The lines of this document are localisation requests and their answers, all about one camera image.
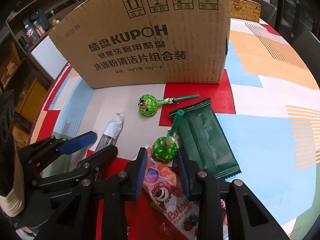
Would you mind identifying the grey white snack stick packet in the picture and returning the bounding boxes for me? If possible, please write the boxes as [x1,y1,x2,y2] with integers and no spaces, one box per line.
[95,113,124,153]

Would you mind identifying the pink bear snack packet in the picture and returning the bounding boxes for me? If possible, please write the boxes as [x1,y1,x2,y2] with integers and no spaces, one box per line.
[142,147,229,240]

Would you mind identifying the green lollipop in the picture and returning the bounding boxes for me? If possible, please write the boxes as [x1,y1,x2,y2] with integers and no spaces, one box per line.
[138,94,200,117]
[151,109,184,163]

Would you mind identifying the dark green snack packet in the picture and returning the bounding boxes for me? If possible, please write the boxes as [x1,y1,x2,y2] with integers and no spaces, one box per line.
[177,98,241,179]

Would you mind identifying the colourful patchwork tablecloth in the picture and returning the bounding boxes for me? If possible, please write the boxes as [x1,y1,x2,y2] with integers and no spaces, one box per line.
[30,19,319,239]

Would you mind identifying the water bottle on counter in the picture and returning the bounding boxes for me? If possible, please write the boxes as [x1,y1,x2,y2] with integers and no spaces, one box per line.
[25,24,39,44]

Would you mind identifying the brown cardboard box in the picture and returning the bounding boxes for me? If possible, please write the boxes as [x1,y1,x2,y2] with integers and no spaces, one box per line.
[49,0,231,88]

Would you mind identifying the woven wicker basket box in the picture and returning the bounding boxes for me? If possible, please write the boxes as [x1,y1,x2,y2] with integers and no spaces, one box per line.
[230,0,261,22]

